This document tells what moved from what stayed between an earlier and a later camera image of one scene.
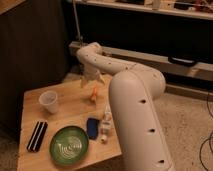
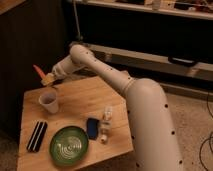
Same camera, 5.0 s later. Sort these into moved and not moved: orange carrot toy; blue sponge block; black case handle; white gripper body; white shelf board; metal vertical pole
Moved: orange carrot toy; white gripper body
Not moved: white shelf board; metal vertical pole; blue sponge block; black case handle
